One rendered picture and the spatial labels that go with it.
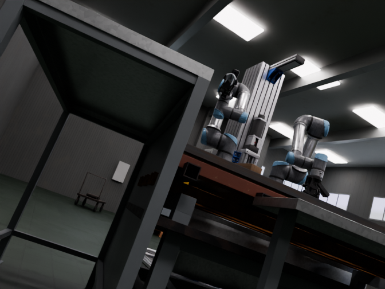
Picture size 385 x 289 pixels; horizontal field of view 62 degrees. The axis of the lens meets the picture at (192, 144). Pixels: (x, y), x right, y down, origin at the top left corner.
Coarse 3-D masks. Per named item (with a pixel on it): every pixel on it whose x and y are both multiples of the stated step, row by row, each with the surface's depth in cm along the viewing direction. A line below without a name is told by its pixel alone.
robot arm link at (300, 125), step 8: (296, 120) 229; (304, 120) 227; (296, 128) 224; (304, 128) 225; (296, 136) 218; (296, 144) 213; (288, 152) 209; (296, 152) 208; (288, 160) 206; (296, 160) 205; (304, 160) 204
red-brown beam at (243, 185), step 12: (192, 156) 116; (180, 168) 113; (192, 168) 112; (204, 168) 113; (216, 168) 114; (204, 180) 120; (216, 180) 114; (228, 180) 115; (240, 180) 116; (240, 192) 117; (252, 192) 117; (264, 192) 118; (276, 192) 122
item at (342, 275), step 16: (192, 224) 189; (208, 224) 191; (240, 240) 195; (256, 240) 198; (192, 256) 186; (288, 256) 202; (304, 256) 205; (176, 272) 182; (192, 272) 185; (208, 272) 187; (224, 272) 190; (240, 272) 192; (320, 272) 206; (336, 272) 209; (224, 288) 188; (240, 288) 191; (288, 288) 199
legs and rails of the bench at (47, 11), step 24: (24, 0) 87; (0, 24) 85; (24, 24) 97; (72, 24) 90; (0, 48) 85; (120, 48) 93; (48, 72) 136; (168, 72) 96; (96, 120) 212; (48, 144) 201; (24, 192) 194; (48, 240) 197
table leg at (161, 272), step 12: (180, 204) 110; (180, 216) 109; (168, 240) 107; (180, 240) 108; (156, 252) 110; (168, 252) 107; (156, 264) 105; (168, 264) 106; (156, 276) 105; (168, 276) 106; (144, 288) 105; (156, 288) 104
